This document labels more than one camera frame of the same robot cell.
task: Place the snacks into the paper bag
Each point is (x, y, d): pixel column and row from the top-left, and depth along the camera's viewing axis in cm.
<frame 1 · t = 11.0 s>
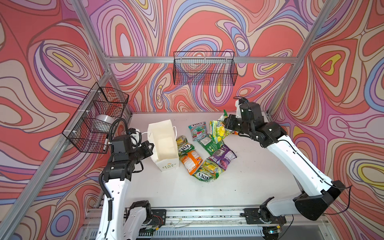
left hand: (154, 143, 72), fingers closed
right hand: (225, 122, 72), fingers closed
teal Fox's candy bag: (198, 130, 107), point 4 cm above the table
green Fox's candy bag: (209, 144, 100), point 3 cm above the table
purple Fox's candy bag: (223, 156, 93), point 4 cm above the table
white paper bag with flowers: (164, 151, 95), point 4 cm above the table
yellow-green Fox's candy bag upper: (184, 147, 95), point 6 cm above the table
orange snack bag: (192, 161, 90), point 5 cm above the table
yellow-green Fox's candy bag lower: (208, 172, 86), point 5 cm above the table
lemon green Fox's candy bag: (217, 128, 71), point 32 cm above the table

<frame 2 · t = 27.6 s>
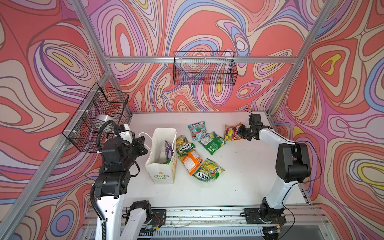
left hand: (145, 136, 65), fingers closed
right hand: (238, 134, 98), fingers closed
purple Fox's candy bag: (169, 150, 87), point 12 cm above the table
orange Fox's fruits candy bag: (230, 133, 101), point 7 cm above the table
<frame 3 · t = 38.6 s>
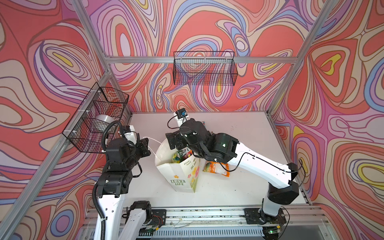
left hand: (149, 138, 66), fingers closed
right hand: (177, 134, 63), fingers open
white paper bag with flowers: (182, 177, 70), point 19 cm above the table
orange snack bag: (217, 167, 87), point 5 cm above the table
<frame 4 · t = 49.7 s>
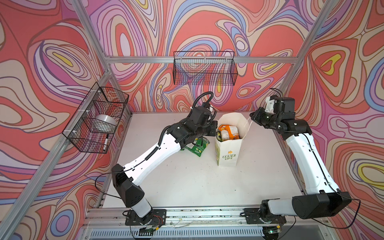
left hand: (220, 125, 70), fingers closed
right hand: (250, 117, 74), fingers closed
white paper bag with flowers: (227, 151, 80), point 18 cm above the table
orange snack bag: (229, 132, 88), point 18 cm above the table
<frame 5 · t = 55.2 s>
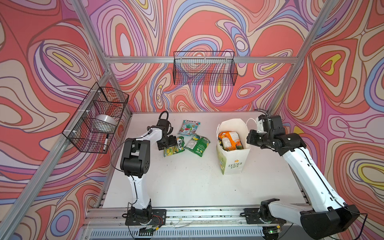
left hand: (173, 144, 100), fingers open
right hand: (248, 140, 75), fingers closed
white paper bag with flowers: (233, 161, 78), point 16 cm above the table
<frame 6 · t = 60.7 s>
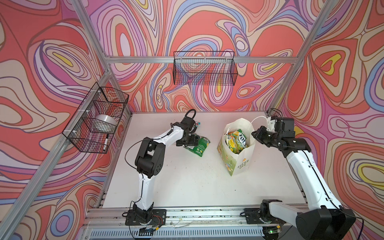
left hand: (192, 142, 98), fingers open
right hand: (252, 135, 77), fingers closed
yellow-green Fox's candy bag upper: (236, 140, 82), point 20 cm above the table
